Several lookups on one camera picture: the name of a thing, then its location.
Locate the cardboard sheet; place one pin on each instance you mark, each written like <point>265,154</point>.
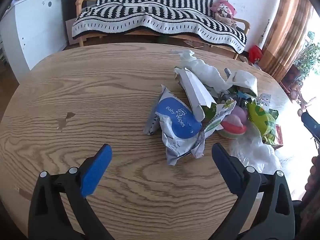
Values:
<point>71,30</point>

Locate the person's right hand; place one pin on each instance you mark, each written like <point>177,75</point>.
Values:
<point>313,166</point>

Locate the brown striped curtain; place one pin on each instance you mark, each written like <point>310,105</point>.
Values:
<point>282,30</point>

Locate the white folded carton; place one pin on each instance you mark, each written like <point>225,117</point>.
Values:
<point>197,92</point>

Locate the silver red small wrapper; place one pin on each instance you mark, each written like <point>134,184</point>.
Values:
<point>265,100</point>

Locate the wooden sofa frame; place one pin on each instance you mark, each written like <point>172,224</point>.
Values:
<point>81,5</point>

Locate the pink plush toy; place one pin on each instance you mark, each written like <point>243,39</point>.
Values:
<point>223,8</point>

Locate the wooden toy tricycle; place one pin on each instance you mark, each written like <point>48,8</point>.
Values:
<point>297,95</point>

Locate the red bag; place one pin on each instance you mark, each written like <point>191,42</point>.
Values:
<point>255,53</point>

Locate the cardboard scrap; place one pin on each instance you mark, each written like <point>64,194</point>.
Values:
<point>193,43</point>

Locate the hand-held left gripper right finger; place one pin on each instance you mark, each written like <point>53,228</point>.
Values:
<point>226,165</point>

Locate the green yellow snack packet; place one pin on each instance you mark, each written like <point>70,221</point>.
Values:
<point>262,120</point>

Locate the clear plastic bag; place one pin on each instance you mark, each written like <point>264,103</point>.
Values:
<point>252,152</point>

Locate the white cabinet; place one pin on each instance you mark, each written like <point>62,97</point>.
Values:
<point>37,25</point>

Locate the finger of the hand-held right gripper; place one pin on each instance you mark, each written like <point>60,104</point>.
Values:
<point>310,123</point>

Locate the green potted plant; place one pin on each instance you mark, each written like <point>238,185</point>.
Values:
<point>308,57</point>

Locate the black cabinet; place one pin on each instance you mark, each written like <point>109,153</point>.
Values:
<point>72,3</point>

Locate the small red box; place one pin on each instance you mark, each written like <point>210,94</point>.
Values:
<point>278,136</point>

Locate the white and blue wipes packet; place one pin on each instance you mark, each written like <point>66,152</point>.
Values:
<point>175,120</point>

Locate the dark red plant pot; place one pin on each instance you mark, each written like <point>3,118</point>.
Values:
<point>292,76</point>

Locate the crumpled white tissue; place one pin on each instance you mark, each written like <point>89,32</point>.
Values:
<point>200,67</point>

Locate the beige slipper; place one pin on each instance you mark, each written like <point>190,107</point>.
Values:
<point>245,59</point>

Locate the sofa with striped blanket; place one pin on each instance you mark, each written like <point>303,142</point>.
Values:
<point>160,17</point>

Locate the pink and purple squishy toy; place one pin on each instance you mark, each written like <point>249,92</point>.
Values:
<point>233,127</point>

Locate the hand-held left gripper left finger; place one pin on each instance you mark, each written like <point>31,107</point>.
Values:
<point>96,172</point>

